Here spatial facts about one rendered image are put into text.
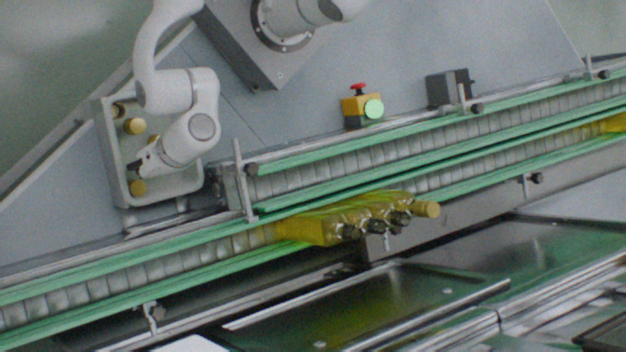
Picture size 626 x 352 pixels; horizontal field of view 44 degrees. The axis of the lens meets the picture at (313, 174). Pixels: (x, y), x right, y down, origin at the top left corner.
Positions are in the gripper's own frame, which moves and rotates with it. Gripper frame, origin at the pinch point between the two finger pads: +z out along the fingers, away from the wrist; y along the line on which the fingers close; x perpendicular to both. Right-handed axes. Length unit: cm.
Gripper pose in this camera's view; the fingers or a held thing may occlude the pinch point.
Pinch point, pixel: (152, 167)
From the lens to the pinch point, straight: 156.7
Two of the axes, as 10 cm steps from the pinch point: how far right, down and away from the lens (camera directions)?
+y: 8.4, -1.9, 5.1
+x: -2.8, -9.5, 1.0
